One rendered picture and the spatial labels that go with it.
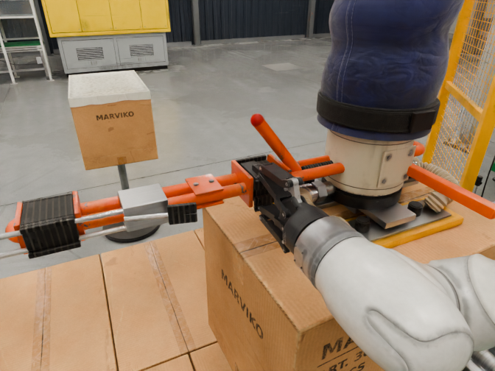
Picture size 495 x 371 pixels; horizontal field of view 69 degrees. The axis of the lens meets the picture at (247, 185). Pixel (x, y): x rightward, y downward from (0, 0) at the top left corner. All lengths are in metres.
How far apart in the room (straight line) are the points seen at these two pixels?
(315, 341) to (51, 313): 1.02
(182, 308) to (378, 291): 0.99
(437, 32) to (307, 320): 0.50
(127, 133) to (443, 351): 1.92
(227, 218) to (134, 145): 1.41
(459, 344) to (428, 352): 0.03
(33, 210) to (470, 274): 0.59
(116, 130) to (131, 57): 5.96
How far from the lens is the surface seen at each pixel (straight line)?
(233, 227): 0.76
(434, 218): 0.85
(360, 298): 0.40
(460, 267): 0.52
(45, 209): 0.60
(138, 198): 0.60
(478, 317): 0.51
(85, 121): 2.08
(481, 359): 1.38
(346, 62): 0.67
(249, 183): 0.62
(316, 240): 0.46
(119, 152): 2.15
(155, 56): 8.11
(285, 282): 0.64
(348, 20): 0.67
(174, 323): 1.28
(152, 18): 7.98
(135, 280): 1.46
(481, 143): 1.91
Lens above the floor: 1.50
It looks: 29 degrees down
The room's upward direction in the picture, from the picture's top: straight up
